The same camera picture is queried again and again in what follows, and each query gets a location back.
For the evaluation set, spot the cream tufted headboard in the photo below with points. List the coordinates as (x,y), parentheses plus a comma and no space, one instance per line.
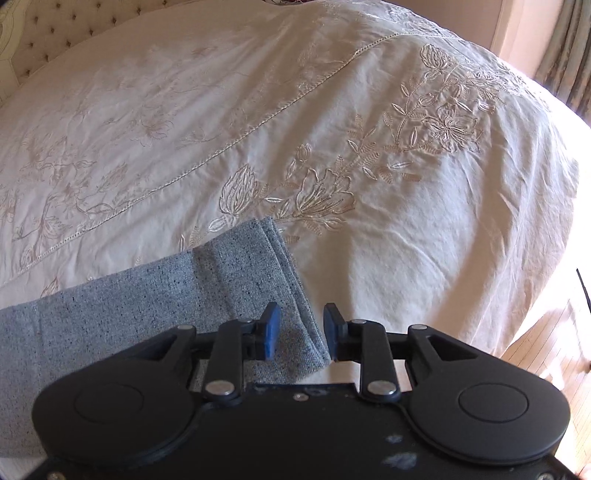
(55,32)

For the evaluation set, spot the patterned window curtain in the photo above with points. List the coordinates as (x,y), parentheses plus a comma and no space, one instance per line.
(567,50)

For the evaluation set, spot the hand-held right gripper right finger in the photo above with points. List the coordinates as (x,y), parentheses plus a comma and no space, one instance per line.
(329,328)

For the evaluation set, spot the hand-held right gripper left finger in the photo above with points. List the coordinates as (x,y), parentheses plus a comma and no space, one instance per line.
(272,333)

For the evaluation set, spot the cream embroidered bedspread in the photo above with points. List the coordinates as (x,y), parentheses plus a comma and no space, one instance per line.
(351,152)

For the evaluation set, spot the grey speckled pants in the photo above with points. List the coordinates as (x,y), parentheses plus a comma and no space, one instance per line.
(152,314)

